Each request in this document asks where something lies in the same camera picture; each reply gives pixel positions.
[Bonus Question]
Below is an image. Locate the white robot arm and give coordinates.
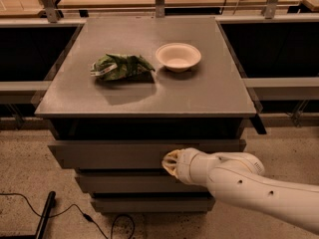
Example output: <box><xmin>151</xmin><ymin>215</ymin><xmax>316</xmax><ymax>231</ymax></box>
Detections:
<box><xmin>161</xmin><ymin>148</ymin><xmax>319</xmax><ymax>234</ymax></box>

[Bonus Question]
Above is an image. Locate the grey drawer cabinet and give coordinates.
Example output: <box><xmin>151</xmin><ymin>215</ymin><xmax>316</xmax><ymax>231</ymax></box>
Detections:
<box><xmin>34</xmin><ymin>15</ymin><xmax>258</xmax><ymax>214</ymax></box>

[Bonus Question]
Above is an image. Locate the metal railing frame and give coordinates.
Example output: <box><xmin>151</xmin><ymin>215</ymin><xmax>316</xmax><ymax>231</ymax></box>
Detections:
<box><xmin>0</xmin><ymin>0</ymin><xmax>319</xmax><ymax>24</ymax></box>

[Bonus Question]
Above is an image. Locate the black floor stand bar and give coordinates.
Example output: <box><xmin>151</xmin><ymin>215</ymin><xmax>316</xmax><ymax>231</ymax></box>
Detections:
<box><xmin>0</xmin><ymin>191</ymin><xmax>56</xmax><ymax>239</ymax></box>

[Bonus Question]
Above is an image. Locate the grey drawer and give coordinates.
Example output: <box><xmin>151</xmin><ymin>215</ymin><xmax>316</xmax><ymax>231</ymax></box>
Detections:
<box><xmin>76</xmin><ymin>171</ymin><xmax>205</xmax><ymax>194</ymax></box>
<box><xmin>92</xmin><ymin>192</ymin><xmax>215</xmax><ymax>213</ymax></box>
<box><xmin>49</xmin><ymin>139</ymin><xmax>246</xmax><ymax>169</ymax></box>

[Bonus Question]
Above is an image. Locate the grey top drawer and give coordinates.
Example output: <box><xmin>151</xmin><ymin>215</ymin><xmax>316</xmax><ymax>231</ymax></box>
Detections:
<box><xmin>49</xmin><ymin>139</ymin><xmax>246</xmax><ymax>169</ymax></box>

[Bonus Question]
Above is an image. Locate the grey bottom drawer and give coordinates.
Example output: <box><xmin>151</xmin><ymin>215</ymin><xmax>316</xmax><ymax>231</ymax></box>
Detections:
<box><xmin>92</xmin><ymin>192</ymin><xmax>215</xmax><ymax>213</ymax></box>

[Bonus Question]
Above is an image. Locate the green crumpled chip bag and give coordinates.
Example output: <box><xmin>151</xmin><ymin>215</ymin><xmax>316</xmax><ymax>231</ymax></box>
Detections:
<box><xmin>90</xmin><ymin>54</ymin><xmax>154</xmax><ymax>81</ymax></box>

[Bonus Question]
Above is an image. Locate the grey middle drawer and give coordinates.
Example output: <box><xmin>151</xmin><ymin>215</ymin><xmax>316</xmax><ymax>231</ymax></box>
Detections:
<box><xmin>76</xmin><ymin>171</ymin><xmax>205</xmax><ymax>194</ymax></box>

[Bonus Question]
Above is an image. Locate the white paper bowl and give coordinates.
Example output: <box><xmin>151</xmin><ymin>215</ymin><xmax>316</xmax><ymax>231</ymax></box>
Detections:
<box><xmin>156</xmin><ymin>43</ymin><xmax>201</xmax><ymax>73</ymax></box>

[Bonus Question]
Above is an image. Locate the black floor cable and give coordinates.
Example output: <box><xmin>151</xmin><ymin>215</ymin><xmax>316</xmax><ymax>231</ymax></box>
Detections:
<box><xmin>0</xmin><ymin>192</ymin><xmax>136</xmax><ymax>239</ymax></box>

